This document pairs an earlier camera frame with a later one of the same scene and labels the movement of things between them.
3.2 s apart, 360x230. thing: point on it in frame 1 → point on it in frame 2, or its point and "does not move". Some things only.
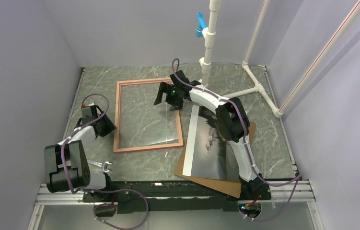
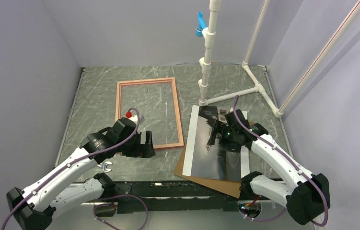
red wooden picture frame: [117, 119] does not move
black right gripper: [166, 88] → [221, 128]
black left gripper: [110, 127] → [145, 150]
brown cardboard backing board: [233, 188] does not move
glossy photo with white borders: [207, 154] does not move
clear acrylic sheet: [142, 123] does not move
